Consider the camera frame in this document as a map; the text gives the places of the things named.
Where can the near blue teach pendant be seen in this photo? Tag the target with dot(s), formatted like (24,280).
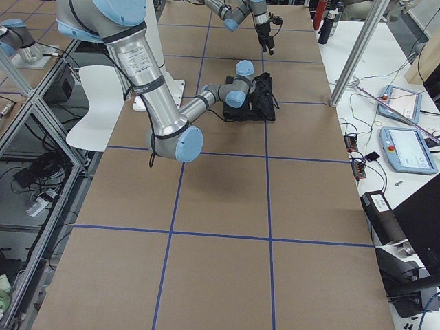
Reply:
(406,151)

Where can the brown table mat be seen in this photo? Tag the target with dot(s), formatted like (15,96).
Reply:
(264,230)

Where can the blue teach pendant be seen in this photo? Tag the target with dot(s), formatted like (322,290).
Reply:
(406,151)
(403,101)

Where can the aluminium frame post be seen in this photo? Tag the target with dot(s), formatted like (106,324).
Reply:
(368,28)

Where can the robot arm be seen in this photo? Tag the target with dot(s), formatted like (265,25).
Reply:
(261,16)
(121,26)

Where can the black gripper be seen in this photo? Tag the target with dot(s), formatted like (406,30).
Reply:
(256,97)
(262,30)

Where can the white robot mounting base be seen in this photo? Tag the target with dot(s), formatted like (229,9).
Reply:
(152,36)

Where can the electronics board with wires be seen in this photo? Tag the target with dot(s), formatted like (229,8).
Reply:
(357,160)

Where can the red cylinder bottle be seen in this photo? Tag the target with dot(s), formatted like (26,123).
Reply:
(319,13)

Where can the far blue teach pendant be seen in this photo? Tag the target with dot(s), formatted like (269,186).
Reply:
(403,101)

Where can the black water bottle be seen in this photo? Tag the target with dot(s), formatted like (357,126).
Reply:
(326,27)

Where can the black box with label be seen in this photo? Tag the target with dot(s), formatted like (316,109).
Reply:
(384,225)

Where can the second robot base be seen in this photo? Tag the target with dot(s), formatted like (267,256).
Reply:
(18,44)

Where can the black monitor and stand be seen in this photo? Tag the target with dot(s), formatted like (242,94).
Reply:
(411,288)

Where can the black graphic t-shirt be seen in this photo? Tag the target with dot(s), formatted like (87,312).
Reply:
(244,113)

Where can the white chair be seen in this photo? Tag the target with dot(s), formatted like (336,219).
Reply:
(104,93)

